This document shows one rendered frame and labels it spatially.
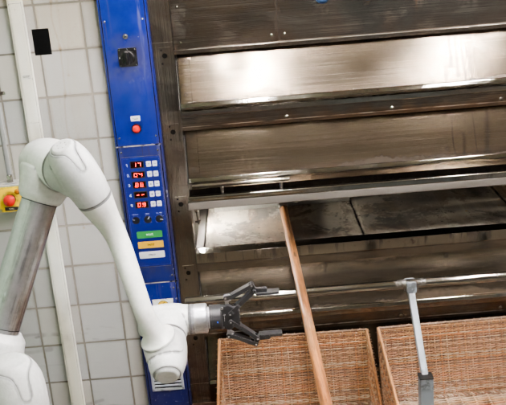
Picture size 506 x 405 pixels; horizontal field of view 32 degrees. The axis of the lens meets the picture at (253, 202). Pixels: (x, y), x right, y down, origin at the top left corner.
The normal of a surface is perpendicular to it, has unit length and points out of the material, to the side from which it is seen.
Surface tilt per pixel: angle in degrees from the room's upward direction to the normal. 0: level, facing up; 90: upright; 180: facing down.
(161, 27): 90
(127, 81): 90
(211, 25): 90
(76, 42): 90
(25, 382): 70
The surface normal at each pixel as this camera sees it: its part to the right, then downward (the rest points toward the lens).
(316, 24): 0.02, 0.31
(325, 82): 0.00, -0.03
